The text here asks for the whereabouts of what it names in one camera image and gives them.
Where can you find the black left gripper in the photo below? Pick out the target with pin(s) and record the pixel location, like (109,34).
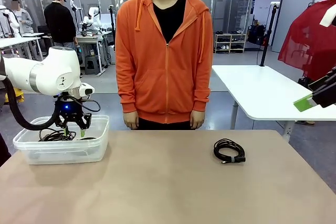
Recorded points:
(68,110)

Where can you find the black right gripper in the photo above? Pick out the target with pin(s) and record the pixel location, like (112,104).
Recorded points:
(326,98)

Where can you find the person's left forearm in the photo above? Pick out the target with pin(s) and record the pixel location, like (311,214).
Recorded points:
(201,94)

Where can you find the person's right forearm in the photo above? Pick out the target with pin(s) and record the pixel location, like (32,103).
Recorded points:
(128,95)

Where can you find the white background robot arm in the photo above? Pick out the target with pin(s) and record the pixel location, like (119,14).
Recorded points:
(11,23)
(93,19)

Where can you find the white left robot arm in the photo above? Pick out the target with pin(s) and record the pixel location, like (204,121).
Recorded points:
(52,72)

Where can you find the person's right hand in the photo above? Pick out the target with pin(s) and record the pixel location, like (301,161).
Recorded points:
(130,120)

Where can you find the person's left hand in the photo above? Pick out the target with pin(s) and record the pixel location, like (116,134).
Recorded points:
(197,119)

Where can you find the clear plastic storage bin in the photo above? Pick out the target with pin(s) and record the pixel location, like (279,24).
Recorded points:
(86,150)

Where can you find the red cape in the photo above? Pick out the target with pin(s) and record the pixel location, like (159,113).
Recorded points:
(299,48)

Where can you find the large white table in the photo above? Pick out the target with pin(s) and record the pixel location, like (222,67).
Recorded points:
(262,90)

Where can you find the yellow jacket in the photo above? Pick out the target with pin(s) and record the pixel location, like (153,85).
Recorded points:
(18,97)

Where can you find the black tripod stand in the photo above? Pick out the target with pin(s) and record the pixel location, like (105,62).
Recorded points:
(266,40)

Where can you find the dark grey step stool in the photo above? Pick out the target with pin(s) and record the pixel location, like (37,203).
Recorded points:
(92,64)

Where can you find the dark rounded chair edge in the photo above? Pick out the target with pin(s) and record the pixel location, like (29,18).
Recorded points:
(3,150)

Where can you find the black bags pile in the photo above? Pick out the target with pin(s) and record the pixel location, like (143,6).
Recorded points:
(256,33)

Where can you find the background workbench with equipment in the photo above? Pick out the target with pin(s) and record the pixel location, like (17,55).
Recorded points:
(90,40)

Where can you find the wooden shoe rack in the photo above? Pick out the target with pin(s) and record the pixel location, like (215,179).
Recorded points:
(231,43)

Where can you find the long white background table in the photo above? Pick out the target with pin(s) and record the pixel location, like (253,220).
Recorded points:
(15,41)

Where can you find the person in orange hoodie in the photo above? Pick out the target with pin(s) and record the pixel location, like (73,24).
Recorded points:
(162,64)

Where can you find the person in grey hoodie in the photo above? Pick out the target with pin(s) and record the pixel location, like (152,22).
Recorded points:
(23,19)

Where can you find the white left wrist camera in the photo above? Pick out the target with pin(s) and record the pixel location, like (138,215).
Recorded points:
(87,90)

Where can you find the black background camera stand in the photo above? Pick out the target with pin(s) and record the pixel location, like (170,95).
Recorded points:
(113,27)

